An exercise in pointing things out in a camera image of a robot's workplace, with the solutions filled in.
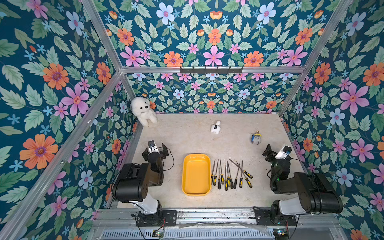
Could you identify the small white toy figure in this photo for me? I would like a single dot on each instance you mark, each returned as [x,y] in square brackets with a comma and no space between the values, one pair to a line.
[216,128]

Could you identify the blue yellow keychain toy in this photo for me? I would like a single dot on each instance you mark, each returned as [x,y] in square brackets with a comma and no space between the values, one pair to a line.
[256,138]

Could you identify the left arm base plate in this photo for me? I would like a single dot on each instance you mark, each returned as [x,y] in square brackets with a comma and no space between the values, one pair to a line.
[163,218]

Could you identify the black wall hook rail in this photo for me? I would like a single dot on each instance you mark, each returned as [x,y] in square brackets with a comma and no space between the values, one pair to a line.
[210,70]

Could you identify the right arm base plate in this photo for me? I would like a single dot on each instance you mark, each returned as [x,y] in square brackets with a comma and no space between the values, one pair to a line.
[268,217]

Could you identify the yellow plastic storage tray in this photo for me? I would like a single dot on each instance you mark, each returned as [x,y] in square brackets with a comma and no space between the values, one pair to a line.
[196,177]

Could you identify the file tool six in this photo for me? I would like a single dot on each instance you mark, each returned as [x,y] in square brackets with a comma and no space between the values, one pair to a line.
[228,175]

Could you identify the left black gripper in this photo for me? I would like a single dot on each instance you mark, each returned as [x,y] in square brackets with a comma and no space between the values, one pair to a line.
[161,154]

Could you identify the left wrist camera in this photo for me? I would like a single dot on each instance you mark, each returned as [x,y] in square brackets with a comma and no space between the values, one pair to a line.
[152,147]

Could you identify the white plush bear toy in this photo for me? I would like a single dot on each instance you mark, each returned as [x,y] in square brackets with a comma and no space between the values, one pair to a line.
[141,109]

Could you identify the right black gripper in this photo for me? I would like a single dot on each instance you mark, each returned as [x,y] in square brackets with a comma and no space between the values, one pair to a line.
[269,151]

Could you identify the file tool eight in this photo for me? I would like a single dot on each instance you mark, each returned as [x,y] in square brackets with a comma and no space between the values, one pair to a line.
[236,178]

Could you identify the file tool four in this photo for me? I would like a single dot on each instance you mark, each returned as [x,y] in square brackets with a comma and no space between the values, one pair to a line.
[221,173]

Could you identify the file tool seven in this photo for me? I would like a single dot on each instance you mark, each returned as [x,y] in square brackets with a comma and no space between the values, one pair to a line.
[231,178]

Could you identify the file tool two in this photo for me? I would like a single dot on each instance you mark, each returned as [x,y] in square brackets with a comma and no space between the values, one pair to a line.
[215,173]

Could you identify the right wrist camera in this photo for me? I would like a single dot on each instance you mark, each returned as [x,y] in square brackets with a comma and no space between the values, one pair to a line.
[284,152]

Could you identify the file tool nine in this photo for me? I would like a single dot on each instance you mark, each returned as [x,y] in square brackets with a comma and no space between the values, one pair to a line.
[241,177]

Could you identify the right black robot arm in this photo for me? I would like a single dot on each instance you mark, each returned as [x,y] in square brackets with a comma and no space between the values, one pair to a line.
[315,195]

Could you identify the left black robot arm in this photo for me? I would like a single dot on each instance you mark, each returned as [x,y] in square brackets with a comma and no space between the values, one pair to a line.
[133,181]

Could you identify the file tool five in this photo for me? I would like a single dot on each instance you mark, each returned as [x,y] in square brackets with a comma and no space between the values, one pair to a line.
[225,178]

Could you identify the file tool three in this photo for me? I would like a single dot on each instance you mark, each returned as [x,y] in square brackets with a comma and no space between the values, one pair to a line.
[218,178]

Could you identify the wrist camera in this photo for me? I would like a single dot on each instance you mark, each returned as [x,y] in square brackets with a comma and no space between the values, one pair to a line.
[152,147]
[284,152]

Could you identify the file tool one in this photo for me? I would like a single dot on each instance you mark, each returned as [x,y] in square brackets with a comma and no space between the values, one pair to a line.
[212,170]

